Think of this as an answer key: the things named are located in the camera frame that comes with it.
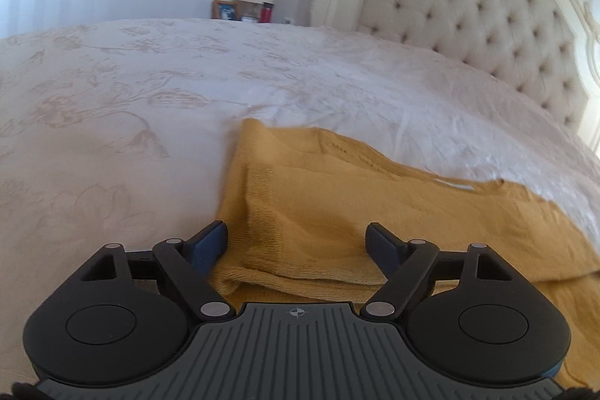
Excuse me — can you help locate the yellow knit sweater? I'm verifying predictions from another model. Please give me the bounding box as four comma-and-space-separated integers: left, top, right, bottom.
210, 119, 599, 388

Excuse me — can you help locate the red cylindrical container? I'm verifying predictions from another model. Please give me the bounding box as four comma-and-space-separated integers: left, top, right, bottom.
259, 2, 274, 23

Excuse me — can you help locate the white floral bedspread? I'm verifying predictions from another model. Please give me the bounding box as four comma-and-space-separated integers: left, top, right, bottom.
1, 19, 599, 387

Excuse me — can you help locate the cream tufted headboard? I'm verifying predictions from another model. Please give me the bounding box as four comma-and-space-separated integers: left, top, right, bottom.
310, 0, 599, 149

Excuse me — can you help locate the wooden picture frame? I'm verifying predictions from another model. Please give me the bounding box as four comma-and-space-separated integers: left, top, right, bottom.
211, 0, 238, 21

